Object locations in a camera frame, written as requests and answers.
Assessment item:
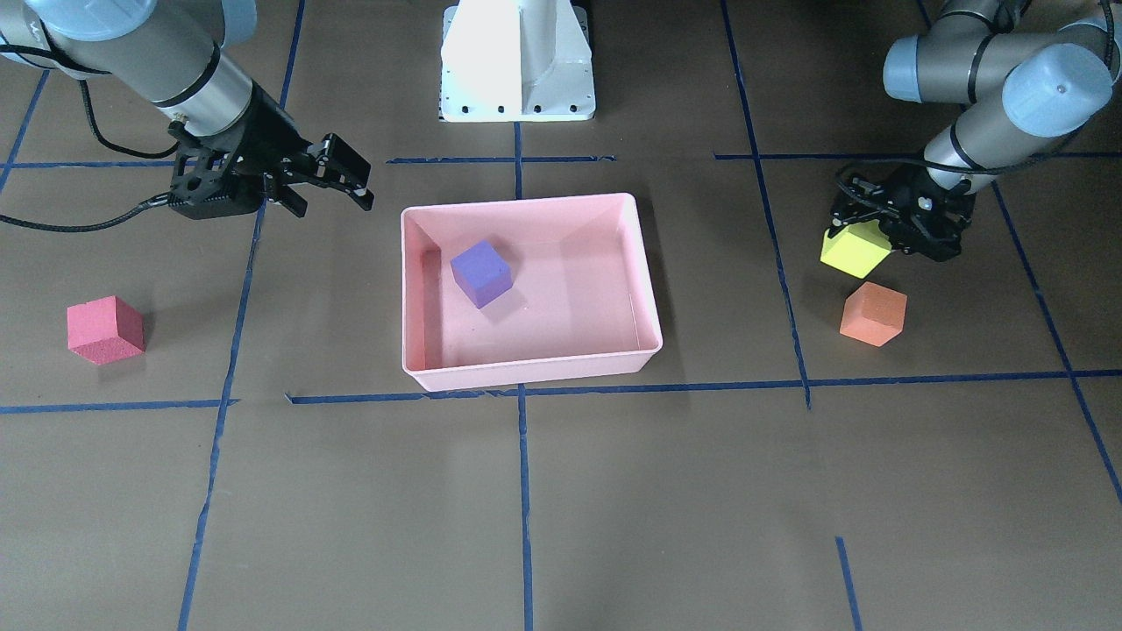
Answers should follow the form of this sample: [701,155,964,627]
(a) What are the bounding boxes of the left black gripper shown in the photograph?
[830,165,975,262]

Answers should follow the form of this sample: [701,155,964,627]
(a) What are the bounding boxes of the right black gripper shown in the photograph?
[167,85,375,220]

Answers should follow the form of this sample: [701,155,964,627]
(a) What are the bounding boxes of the yellow foam block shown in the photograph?
[819,221,893,278]

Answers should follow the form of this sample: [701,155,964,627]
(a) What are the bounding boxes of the orange foam block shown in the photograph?
[839,282,908,347]

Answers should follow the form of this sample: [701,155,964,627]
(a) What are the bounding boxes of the purple foam block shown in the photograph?
[451,240,514,310]

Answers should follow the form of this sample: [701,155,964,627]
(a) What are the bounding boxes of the red foam block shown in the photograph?
[67,295,146,365]

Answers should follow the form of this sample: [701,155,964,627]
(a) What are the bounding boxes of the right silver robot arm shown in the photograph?
[3,1,375,220]

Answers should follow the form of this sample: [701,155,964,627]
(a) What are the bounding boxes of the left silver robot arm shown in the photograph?
[820,1,1119,277]

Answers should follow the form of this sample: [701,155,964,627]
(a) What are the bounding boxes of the pink plastic bin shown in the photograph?
[401,193,663,392]

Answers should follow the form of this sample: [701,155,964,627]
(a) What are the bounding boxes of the white pedestal column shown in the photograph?
[438,1,597,124]

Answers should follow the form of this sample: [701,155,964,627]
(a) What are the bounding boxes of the black camera cable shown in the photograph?
[0,44,188,234]

